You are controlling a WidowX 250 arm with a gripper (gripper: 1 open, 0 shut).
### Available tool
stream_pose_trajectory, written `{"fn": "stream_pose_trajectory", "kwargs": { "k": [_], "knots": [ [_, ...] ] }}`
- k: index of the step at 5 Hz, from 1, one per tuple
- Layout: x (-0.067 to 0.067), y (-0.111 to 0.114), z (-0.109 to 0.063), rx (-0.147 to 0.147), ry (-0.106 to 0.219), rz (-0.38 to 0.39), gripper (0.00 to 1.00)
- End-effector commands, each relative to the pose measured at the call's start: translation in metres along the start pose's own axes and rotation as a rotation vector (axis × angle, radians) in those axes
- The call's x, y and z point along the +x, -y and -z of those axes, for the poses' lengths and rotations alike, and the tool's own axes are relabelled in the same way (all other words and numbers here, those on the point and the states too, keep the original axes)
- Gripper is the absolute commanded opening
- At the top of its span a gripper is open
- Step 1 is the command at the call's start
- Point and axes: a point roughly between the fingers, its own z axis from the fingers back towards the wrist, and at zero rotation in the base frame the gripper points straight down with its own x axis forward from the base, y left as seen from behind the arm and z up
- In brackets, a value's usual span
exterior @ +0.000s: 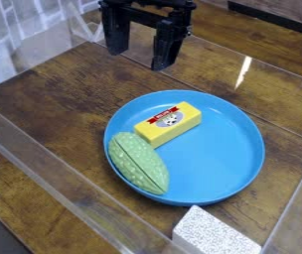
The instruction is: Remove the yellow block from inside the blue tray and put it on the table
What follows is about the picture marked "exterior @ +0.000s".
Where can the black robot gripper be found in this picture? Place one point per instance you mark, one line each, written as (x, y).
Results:
(169, 15)

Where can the yellow butter block toy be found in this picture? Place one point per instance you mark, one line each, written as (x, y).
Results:
(170, 123)

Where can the round blue plastic tray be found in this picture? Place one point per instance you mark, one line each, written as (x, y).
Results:
(213, 160)

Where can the white speckled foam block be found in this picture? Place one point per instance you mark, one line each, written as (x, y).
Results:
(202, 234)

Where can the white sheer curtain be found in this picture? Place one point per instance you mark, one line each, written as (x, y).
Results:
(37, 30)

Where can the green bitter gourd toy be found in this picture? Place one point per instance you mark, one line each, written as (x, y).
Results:
(138, 162)

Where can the clear acrylic enclosure wall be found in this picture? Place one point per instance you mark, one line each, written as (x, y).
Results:
(63, 201)

